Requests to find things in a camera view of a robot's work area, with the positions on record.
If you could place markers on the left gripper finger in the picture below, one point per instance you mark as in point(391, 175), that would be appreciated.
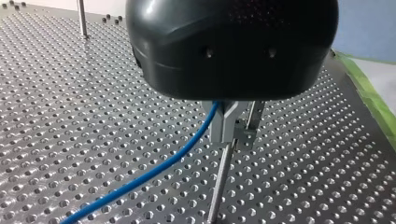
point(256, 113)

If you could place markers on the metal post with orange clip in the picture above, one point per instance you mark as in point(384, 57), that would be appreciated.
point(221, 177)

